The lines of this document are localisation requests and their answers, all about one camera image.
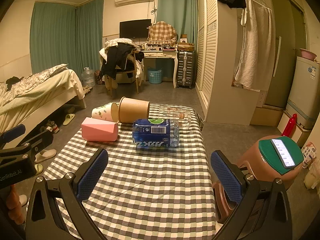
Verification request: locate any white louvered wardrobe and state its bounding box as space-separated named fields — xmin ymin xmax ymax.
xmin=196 ymin=0 xmax=259 ymax=125

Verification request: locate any slipper near bed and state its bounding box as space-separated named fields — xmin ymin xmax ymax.
xmin=63 ymin=113 xmax=75 ymax=126

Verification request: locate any green curtain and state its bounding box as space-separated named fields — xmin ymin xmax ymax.
xmin=156 ymin=0 xmax=198 ymax=44
xmin=30 ymin=0 xmax=104 ymax=75

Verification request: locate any brown kraft paper cup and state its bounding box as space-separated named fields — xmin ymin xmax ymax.
xmin=118 ymin=97 xmax=150 ymax=124

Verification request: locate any green curtain right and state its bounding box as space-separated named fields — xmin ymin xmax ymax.
xmin=156 ymin=0 xmax=198 ymax=44

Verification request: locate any silver black suitcase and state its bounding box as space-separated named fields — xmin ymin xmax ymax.
xmin=176 ymin=51 xmax=195 ymax=89

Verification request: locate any green stool cushion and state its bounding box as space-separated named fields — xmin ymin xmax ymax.
xmin=258 ymin=137 xmax=304 ymax=175

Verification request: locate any hanging white towel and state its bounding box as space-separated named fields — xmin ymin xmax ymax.
xmin=233 ymin=0 xmax=276 ymax=91

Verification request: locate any blue laundry basket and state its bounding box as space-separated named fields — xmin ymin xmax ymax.
xmin=148 ymin=68 xmax=162 ymax=85

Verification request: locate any black television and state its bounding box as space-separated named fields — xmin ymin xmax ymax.
xmin=119 ymin=19 xmax=151 ymax=38

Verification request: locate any cardboard box on suitcase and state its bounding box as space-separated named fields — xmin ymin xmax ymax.
xmin=177 ymin=42 xmax=195 ymax=51

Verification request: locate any checkered tablecloth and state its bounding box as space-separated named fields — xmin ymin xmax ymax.
xmin=43 ymin=104 xmax=216 ymax=239

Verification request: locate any chair with piled clothes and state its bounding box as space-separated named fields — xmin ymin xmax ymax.
xmin=99 ymin=38 xmax=145 ymax=93

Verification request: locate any clear plastic bottle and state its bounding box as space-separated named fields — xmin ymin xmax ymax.
xmin=159 ymin=105 xmax=192 ymax=129

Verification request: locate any pink basin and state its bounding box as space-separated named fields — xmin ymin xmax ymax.
xmin=300 ymin=48 xmax=317 ymax=61

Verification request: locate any operator hand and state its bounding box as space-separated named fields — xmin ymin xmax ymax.
xmin=5 ymin=185 xmax=24 ymax=225

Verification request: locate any plaid cloth cover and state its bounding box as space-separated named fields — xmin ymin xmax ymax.
xmin=147 ymin=21 xmax=177 ymax=46

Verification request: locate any red bottle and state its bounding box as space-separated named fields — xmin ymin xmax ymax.
xmin=281 ymin=113 xmax=298 ymax=137

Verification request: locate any pale green slipper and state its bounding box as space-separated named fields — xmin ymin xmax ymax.
xmin=35 ymin=164 xmax=43 ymax=176

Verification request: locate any bed with patterned bedding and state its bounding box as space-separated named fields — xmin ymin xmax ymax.
xmin=1 ymin=64 xmax=86 ymax=148

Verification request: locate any white floral paper cup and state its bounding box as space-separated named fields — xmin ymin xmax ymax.
xmin=91 ymin=102 xmax=119 ymax=122

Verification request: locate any green curtain left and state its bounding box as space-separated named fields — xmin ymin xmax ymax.
xmin=30 ymin=0 xmax=104 ymax=75

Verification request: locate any white desk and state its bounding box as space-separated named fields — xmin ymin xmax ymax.
xmin=142 ymin=49 xmax=178 ymax=88

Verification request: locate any large water jug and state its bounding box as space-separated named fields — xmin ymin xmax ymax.
xmin=81 ymin=67 xmax=95 ymax=87

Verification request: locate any blue label water bottle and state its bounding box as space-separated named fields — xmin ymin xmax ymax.
xmin=132 ymin=118 xmax=180 ymax=148

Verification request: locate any white small fridge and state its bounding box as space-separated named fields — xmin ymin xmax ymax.
xmin=286 ymin=57 xmax=319 ymax=129

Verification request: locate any smartphone lit screen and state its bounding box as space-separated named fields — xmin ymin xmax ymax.
xmin=271 ymin=139 xmax=296 ymax=168

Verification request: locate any brown plastic stool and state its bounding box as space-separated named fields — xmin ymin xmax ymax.
xmin=213 ymin=135 xmax=303 ymax=224

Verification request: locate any pink faceted cup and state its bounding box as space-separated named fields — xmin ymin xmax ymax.
xmin=81 ymin=117 xmax=118 ymax=142

